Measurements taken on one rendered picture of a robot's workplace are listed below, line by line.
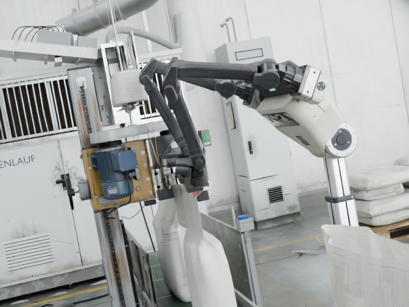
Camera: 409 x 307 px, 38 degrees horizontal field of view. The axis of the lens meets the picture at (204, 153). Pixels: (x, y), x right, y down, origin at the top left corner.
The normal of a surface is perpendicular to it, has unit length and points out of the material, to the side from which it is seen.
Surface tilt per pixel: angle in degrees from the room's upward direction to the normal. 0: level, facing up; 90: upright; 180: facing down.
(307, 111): 90
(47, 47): 90
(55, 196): 90
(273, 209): 90
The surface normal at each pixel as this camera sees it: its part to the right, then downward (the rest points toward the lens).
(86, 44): 0.25, 0.02
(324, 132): 0.62, 0.37
